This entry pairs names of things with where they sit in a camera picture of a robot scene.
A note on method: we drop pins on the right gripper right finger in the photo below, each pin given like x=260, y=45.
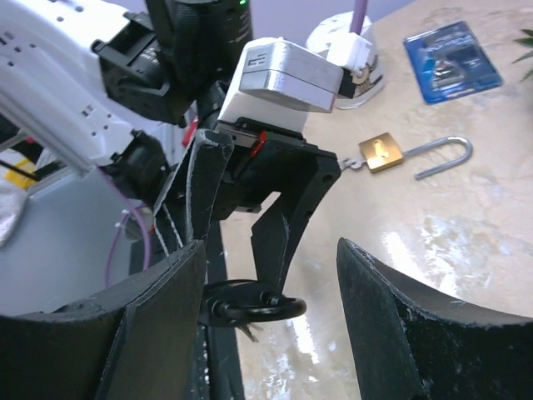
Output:
x=411, y=341

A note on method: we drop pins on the brass padlock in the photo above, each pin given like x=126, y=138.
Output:
x=383, y=152

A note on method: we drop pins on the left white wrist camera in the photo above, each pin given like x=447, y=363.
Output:
x=278, y=83

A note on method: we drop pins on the small silver key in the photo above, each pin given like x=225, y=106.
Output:
x=352, y=163

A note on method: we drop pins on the black headed key bunch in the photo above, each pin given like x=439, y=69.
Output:
x=250, y=329

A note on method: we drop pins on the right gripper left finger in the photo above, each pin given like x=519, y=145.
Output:
x=131, y=341

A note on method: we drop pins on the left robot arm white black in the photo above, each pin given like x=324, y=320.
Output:
x=181, y=105

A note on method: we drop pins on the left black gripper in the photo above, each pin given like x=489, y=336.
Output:
x=265, y=159

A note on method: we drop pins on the blue card package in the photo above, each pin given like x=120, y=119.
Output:
x=449, y=62

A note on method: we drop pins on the white paper roll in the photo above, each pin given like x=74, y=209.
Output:
x=368, y=78

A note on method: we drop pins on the black padlock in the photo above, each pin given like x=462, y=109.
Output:
x=237, y=302

